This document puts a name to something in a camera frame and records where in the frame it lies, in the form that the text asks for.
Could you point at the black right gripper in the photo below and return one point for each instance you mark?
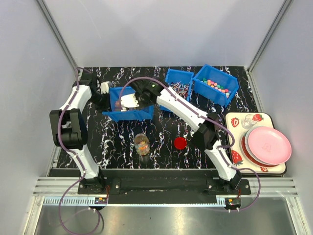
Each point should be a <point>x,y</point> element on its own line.
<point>137,96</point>

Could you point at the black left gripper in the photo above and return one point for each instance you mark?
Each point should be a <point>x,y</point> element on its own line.
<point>106,106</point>

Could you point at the blue bin with star candies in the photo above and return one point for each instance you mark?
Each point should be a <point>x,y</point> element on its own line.
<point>133,114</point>

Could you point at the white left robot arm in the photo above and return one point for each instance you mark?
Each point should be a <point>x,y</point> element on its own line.
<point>69,130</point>

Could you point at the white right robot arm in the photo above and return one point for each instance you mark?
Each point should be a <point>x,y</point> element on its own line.
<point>205,136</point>

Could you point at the blue bin with flower candies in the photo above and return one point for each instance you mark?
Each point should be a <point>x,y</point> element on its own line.
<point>215,85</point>

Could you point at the blue bin with lollipops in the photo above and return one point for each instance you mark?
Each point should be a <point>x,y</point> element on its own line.
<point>180,82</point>

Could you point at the clear plastic jar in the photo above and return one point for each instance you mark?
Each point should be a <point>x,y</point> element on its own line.
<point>142,144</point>

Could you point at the red jar lid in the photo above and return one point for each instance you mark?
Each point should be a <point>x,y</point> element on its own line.
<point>180,143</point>

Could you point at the strawberry print tray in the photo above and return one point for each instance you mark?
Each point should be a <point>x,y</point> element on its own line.
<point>233,122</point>

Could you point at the clear glass cup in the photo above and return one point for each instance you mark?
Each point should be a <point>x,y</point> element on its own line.
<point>248,122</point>

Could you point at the red plate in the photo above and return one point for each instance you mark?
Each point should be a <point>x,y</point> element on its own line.
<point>243,145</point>

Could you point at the pink plate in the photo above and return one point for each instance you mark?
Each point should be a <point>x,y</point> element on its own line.
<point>267,145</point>

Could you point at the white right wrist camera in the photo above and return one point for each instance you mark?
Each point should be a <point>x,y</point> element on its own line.
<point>128,102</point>

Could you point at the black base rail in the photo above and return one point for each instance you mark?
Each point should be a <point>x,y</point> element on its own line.
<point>164,187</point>

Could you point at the aluminium corner post left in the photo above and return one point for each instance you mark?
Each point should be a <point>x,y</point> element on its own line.
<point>55,31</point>

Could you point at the aluminium corner post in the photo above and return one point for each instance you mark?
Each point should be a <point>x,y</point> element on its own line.
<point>55,31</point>
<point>270,33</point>

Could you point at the aluminium corner post right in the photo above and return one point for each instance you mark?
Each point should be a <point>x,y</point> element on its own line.
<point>270,33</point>

